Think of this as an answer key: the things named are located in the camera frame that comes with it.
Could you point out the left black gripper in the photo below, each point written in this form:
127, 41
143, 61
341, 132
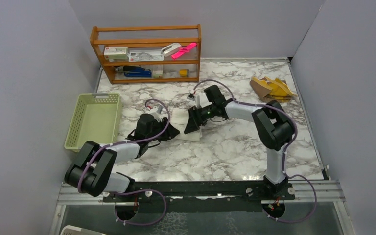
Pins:
170, 132

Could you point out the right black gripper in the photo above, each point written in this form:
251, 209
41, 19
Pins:
195, 120

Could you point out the white towel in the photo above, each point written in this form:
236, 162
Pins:
179, 120

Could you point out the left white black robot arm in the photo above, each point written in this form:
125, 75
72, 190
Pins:
91, 170

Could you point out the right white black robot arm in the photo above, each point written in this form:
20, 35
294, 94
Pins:
275, 128

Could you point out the brown yellow folded towels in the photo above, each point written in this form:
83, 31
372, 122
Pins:
271, 89

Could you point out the yellow small object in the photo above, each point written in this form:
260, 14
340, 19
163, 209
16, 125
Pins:
184, 72

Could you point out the white small box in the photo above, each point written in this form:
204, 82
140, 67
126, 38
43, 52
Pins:
157, 71

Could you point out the wooden shelf rack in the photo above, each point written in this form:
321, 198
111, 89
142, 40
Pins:
151, 37

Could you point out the pink plastic tool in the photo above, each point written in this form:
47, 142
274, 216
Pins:
183, 50

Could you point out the blue stapler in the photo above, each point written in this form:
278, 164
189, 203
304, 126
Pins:
133, 71

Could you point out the green plastic basket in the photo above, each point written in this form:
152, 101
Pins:
96, 118

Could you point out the white stapler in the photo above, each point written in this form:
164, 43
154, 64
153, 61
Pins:
170, 49

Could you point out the white flat package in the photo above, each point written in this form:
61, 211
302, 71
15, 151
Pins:
143, 55

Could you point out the white green box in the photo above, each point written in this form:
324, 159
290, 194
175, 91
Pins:
116, 53

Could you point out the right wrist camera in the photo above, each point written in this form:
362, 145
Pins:
195, 98

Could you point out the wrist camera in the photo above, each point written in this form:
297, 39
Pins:
195, 98
156, 113

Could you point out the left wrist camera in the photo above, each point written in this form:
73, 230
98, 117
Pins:
156, 113

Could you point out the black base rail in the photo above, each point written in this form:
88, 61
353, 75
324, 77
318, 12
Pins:
200, 196

